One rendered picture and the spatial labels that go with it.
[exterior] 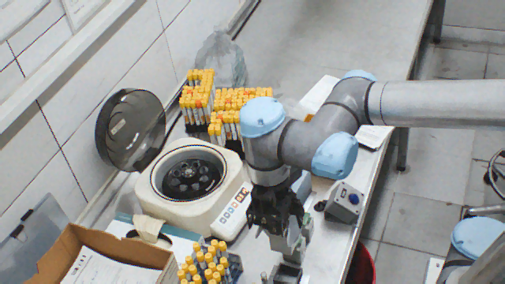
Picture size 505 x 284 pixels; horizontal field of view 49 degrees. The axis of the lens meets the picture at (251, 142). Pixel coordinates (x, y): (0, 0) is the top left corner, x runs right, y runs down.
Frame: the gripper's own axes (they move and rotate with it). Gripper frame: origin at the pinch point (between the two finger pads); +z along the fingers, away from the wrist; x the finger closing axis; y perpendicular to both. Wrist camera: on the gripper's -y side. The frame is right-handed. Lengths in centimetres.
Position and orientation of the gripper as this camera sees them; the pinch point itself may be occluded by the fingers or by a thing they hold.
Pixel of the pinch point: (282, 232)
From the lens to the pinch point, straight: 115.4
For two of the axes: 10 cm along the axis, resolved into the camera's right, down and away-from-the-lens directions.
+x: 9.2, 1.7, -3.5
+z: 1.2, 7.2, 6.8
